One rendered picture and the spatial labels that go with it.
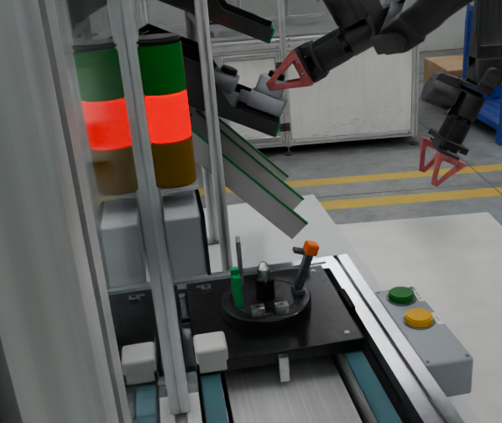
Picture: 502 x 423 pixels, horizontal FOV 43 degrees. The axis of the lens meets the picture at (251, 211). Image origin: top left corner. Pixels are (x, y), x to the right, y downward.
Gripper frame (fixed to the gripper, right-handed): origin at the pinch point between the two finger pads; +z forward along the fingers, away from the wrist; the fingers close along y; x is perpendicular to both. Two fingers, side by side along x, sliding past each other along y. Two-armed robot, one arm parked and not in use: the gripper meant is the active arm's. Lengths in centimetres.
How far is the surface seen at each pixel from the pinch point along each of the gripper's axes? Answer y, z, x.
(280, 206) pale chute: 3.0, 9.2, 19.8
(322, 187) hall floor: -303, 58, 81
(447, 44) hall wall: -869, -95, 87
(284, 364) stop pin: 36, 11, 34
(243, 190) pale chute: 4.3, 13.6, 13.9
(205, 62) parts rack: 10.5, 6.3, -8.6
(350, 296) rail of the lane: 17.7, 2.7, 35.5
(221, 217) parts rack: 7.9, 18.6, 15.8
